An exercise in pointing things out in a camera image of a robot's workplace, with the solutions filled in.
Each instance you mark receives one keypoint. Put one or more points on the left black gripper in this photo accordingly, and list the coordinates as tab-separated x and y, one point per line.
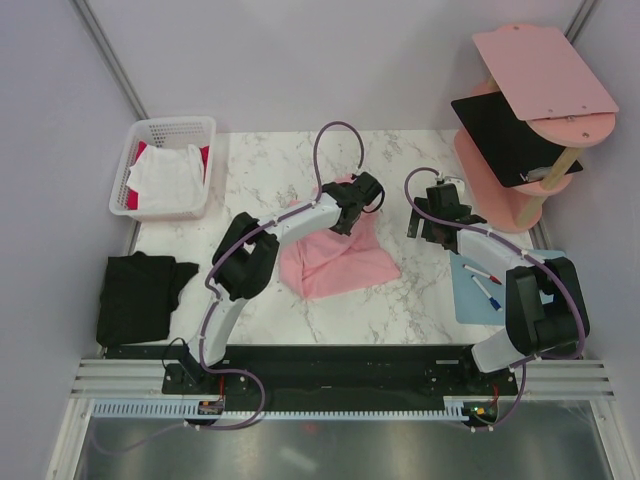
341	229

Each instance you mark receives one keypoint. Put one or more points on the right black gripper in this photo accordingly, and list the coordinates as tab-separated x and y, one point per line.
413	227

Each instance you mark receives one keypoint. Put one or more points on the pink t shirt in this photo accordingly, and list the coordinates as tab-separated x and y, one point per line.
325	263

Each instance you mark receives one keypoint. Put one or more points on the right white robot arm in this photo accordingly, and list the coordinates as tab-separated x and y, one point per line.
544	310

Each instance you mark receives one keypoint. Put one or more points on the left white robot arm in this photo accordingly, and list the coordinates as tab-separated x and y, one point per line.
243	265

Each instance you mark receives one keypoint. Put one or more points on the black board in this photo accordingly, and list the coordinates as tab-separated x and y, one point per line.
513	151

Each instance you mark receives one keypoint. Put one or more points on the red capped marker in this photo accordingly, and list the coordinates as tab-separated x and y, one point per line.
483	274

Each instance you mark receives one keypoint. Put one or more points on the light blue mat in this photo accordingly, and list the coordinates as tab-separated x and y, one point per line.
472	307

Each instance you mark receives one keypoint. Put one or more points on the blue capped marker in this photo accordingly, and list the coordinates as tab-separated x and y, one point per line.
492	300

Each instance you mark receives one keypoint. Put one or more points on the pink tiered shelf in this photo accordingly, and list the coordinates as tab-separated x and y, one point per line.
549	86

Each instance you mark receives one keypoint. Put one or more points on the white t shirt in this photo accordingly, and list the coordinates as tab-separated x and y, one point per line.
167	175

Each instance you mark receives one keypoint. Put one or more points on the white plastic basket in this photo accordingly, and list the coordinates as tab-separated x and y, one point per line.
165	169

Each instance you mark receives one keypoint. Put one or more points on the black t shirt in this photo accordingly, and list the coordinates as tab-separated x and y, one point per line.
139	295

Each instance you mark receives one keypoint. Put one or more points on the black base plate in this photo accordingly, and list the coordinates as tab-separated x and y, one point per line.
328	379

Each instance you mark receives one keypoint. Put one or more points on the white cable duct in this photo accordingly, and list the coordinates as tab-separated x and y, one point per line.
197	410

